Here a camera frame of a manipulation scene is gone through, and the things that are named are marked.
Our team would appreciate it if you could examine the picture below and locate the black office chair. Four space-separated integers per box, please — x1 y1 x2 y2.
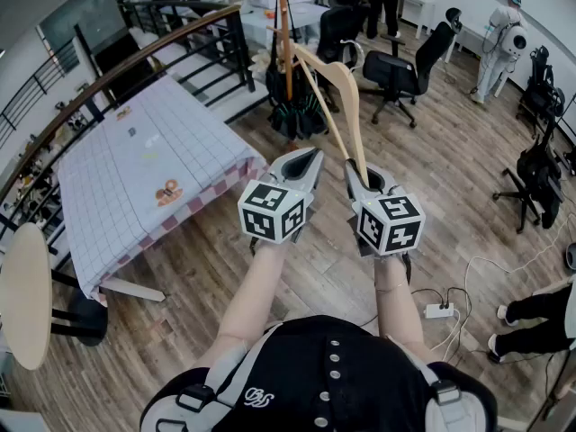
492 135 563 234
317 0 374 69
362 7 464 129

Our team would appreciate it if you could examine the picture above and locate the black gear stand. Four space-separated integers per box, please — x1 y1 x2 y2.
517 45 567 123

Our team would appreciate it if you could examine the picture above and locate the round wooden side table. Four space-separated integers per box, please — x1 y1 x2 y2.
0 221 109 372

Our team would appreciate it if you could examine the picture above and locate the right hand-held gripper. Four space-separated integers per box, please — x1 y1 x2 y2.
344 158 427 258

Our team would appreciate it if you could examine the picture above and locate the black shoulder bag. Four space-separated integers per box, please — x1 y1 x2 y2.
265 27 337 112

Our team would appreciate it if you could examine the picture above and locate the cream plush toy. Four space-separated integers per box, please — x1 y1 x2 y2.
248 49 289 77

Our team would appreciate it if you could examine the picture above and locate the person's right forearm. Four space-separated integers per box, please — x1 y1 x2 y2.
373 254 436 364

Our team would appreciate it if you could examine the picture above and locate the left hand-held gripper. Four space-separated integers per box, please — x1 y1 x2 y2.
237 147 325 246

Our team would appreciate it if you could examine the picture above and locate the brown wooden coat rack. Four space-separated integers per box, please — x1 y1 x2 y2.
265 0 301 101

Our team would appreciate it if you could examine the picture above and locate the black railing with wooden handrail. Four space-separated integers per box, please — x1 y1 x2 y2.
0 0 257 260

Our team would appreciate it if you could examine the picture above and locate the person's left forearm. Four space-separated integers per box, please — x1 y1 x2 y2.
191 239 289 371

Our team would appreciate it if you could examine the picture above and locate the white desk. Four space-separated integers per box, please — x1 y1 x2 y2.
398 0 436 40
454 24 509 98

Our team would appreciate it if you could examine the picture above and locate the white power strip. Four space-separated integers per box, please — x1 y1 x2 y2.
424 302 460 320

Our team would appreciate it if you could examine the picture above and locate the person's black shirt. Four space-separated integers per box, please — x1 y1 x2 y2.
139 315 499 432

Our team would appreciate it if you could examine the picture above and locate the light wooden hanger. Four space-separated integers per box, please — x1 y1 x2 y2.
281 38 371 185

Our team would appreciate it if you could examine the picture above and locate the table with grid tablecloth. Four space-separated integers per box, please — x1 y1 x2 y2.
56 74 271 305

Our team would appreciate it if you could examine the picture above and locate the white table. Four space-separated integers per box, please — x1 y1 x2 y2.
240 2 329 58

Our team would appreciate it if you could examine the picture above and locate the white floor cable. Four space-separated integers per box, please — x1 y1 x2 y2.
431 222 576 353

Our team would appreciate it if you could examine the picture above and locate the grey backpack strap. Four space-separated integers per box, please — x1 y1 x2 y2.
155 324 283 432
386 335 485 432

